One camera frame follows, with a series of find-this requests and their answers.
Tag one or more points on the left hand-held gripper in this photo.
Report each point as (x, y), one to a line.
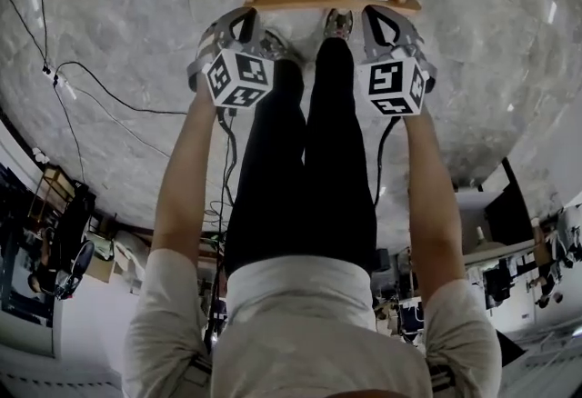
(238, 78)

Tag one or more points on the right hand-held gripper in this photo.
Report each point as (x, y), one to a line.
(386, 78)

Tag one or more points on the person's right forearm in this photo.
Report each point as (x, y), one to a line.
(436, 205)

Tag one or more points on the person's left forearm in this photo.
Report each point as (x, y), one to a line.
(182, 187)

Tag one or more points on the person's left gray sneaker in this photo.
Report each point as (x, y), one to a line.
(275, 44)

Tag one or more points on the person's gray sneaker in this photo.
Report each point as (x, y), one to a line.
(275, 44)
(338, 23)

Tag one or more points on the person's right gray sneaker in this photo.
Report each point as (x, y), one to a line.
(338, 23)

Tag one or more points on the person's black trousers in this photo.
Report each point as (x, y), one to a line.
(282, 182)

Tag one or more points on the dark wooden side table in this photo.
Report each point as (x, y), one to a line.
(509, 214)

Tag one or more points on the black swivel chair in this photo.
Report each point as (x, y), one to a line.
(75, 264)

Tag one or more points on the person's light gray T-shirt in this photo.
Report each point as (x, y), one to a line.
(295, 319)

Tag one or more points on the wooden frame rack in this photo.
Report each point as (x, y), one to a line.
(52, 187)

